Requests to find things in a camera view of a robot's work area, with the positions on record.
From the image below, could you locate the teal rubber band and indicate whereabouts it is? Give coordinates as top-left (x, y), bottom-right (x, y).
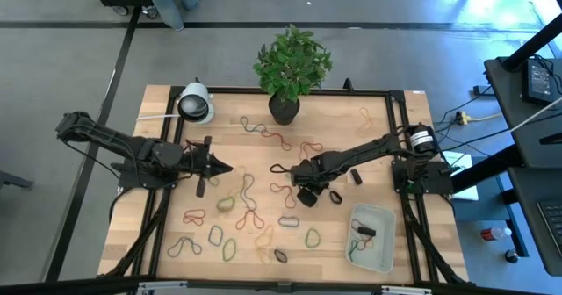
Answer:
top-left (239, 116), bottom-right (268, 135)
top-left (239, 172), bottom-right (258, 212)
top-left (166, 235), bottom-right (204, 259)

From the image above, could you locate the potted green plant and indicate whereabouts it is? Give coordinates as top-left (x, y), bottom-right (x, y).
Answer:
top-left (252, 24), bottom-right (334, 126)

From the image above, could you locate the white spotlight lamp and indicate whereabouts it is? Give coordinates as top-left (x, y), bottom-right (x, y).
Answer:
top-left (177, 80), bottom-right (216, 126)

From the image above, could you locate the white lamp cable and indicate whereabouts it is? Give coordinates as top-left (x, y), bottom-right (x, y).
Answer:
top-left (135, 112), bottom-right (182, 122)

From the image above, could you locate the black keyboard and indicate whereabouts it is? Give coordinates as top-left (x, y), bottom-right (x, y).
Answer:
top-left (536, 200), bottom-right (562, 261)

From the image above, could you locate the long yellow rubber band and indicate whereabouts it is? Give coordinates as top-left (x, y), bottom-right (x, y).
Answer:
top-left (254, 223), bottom-right (276, 266)

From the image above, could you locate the yellow power strip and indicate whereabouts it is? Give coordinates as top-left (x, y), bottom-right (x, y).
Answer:
top-left (454, 112), bottom-right (504, 126)

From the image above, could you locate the dark chair base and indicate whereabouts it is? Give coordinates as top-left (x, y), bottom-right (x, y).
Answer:
top-left (0, 169), bottom-right (35, 191)

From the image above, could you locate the white green box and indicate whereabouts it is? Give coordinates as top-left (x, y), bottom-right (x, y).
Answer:
top-left (441, 150), bottom-right (479, 202)

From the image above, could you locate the black aluminium table frame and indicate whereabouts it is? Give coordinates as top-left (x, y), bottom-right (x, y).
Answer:
top-left (98, 83), bottom-right (470, 295)

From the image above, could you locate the person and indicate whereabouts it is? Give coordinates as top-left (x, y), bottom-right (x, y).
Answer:
top-left (135, 0), bottom-right (201, 32)

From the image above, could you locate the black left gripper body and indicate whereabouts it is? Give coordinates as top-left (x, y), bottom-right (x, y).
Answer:
top-left (182, 135), bottom-right (216, 198)

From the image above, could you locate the black power supply box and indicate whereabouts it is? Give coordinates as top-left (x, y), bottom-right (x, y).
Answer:
top-left (521, 59), bottom-right (555, 107)

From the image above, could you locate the silver metal bracket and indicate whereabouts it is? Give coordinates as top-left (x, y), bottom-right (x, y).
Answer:
top-left (381, 285), bottom-right (434, 295)
top-left (138, 280), bottom-right (188, 292)

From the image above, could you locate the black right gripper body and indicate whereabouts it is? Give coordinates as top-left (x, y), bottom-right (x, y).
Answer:
top-left (290, 153), bottom-right (337, 191)

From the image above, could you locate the white desk cable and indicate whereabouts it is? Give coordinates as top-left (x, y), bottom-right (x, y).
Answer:
top-left (508, 96), bottom-right (562, 133)

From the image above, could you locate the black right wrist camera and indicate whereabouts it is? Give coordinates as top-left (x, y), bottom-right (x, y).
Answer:
top-left (297, 186), bottom-right (325, 209)

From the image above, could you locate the white plastic bin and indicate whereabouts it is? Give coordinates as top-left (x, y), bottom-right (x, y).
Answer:
top-left (344, 202), bottom-right (398, 275)

